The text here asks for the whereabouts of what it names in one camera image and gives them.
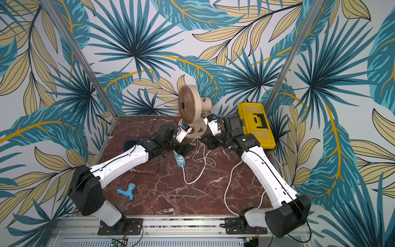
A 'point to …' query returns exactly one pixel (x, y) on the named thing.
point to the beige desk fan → (192, 107)
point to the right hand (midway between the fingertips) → (202, 138)
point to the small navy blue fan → (129, 143)
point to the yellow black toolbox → (254, 120)
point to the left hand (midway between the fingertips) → (187, 144)
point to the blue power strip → (180, 160)
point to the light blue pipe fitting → (129, 192)
